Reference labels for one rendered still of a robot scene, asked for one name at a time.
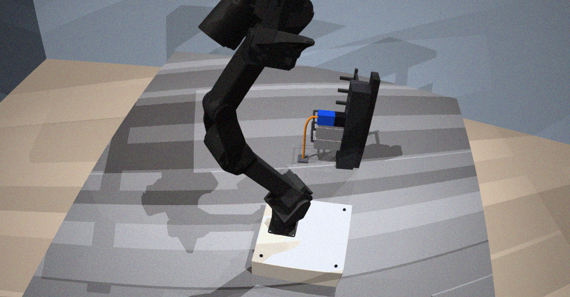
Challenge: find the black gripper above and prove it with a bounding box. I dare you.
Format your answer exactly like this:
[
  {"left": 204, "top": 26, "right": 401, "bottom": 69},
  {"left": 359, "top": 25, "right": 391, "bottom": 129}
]
[{"left": 240, "top": 0, "right": 315, "bottom": 71}]

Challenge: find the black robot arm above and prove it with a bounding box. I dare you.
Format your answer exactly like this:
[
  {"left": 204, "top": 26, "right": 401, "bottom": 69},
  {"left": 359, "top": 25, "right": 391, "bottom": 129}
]
[{"left": 198, "top": 0, "right": 314, "bottom": 237}]

